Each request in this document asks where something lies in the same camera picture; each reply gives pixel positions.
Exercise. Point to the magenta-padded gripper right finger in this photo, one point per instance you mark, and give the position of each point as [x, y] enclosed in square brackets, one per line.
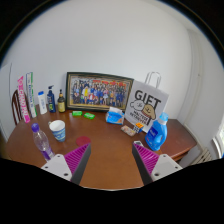
[165, 166]

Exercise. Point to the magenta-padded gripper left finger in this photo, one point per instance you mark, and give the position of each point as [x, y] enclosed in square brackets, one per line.
[55, 165]

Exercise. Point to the clear purple-capped water bottle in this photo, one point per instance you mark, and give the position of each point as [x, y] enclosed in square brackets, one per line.
[41, 141]

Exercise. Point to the blue detergent bottle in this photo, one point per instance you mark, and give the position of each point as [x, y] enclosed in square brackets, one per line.
[156, 135]

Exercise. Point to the blue patterned mug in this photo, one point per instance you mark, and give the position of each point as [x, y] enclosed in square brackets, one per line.
[59, 131]

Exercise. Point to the small white remote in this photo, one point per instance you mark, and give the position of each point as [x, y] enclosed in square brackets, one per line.
[138, 143]

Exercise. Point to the white radiator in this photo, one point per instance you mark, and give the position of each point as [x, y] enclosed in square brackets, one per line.
[206, 156]

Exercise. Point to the colourful puzzle cube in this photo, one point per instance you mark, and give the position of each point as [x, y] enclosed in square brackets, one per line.
[139, 127]

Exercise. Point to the small patterned box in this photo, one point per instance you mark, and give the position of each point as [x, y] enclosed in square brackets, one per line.
[128, 130]

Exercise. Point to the small green box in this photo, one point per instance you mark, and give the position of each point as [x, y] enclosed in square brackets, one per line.
[89, 116]
[77, 113]

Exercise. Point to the brown yellow-labelled pump bottle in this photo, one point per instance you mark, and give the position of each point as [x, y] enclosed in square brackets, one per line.
[61, 104]

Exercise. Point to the white paper gift bag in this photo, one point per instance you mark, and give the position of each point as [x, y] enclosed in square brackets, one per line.
[146, 106]

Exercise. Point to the white blue-capped lotion bottle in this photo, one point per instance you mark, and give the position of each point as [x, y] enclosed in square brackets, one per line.
[42, 103]

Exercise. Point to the dark blue pump bottle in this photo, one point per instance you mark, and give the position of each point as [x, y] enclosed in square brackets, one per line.
[51, 101]

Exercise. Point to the blue tissue pack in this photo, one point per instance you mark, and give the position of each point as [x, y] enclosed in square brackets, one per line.
[115, 117]

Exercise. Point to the brown wooden chair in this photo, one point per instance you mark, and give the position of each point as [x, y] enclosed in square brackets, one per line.
[16, 106]

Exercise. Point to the long pink box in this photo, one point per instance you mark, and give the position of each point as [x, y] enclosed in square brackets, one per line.
[23, 100]

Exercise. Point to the long green and white box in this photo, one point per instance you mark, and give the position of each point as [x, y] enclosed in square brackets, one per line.
[31, 95]

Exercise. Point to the framed group photo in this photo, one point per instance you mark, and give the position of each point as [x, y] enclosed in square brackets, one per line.
[98, 91]

